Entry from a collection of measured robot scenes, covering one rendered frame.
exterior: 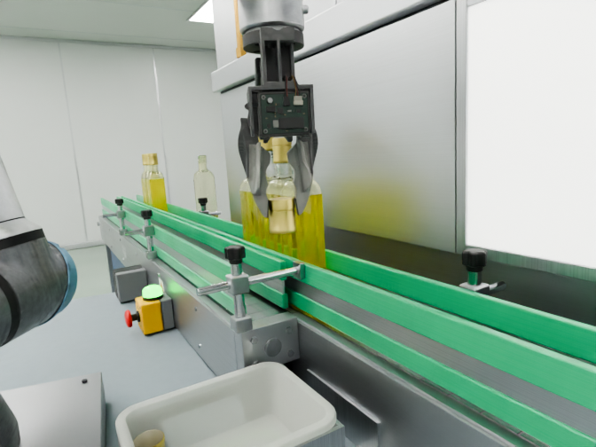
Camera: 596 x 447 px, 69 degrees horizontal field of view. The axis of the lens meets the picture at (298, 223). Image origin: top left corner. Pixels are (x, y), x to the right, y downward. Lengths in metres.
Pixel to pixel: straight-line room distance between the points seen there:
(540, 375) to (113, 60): 6.56
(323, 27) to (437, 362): 0.64
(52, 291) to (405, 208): 0.53
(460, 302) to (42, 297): 0.54
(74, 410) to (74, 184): 5.89
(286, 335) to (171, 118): 6.21
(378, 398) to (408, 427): 0.05
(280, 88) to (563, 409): 0.39
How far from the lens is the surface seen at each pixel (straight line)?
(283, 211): 0.54
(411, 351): 0.52
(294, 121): 0.48
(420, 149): 0.68
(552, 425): 0.44
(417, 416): 0.52
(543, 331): 0.50
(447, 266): 0.71
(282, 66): 0.51
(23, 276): 0.67
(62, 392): 0.78
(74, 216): 6.57
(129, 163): 6.61
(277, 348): 0.67
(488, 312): 0.53
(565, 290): 0.61
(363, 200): 0.78
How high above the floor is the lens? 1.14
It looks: 10 degrees down
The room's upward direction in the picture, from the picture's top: 4 degrees counter-clockwise
